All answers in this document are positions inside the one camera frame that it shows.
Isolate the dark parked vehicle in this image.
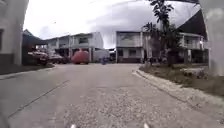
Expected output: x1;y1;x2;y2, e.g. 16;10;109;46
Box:
27;50;50;66

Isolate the building with balcony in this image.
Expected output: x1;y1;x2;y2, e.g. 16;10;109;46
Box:
176;31;210;64

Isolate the red car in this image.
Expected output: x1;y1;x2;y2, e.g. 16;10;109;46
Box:
71;50;90;65

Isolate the grey two-storey building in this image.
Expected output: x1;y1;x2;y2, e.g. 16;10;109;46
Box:
115;30;146;64

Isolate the tall leafy tree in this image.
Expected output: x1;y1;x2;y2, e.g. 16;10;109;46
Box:
142;0;183;67

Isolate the pale concrete pillar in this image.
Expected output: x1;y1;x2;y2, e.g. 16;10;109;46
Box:
199;0;224;78

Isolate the pale concrete kerb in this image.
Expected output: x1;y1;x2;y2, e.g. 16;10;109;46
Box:
132;68;224;108

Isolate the white building wall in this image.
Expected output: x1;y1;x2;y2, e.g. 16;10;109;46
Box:
0;0;30;66

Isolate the blue object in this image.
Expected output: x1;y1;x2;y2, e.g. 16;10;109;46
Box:
99;56;110;66

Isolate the grey concrete road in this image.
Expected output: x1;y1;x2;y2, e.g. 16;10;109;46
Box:
0;63;224;128

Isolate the dark roofed shelter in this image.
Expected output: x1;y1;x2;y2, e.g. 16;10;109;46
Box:
21;29;49;66

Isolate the white two-storey building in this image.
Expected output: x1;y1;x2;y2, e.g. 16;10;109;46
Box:
45;31;105;63

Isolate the grass and dirt verge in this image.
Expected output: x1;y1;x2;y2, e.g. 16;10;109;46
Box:
139;63;224;98

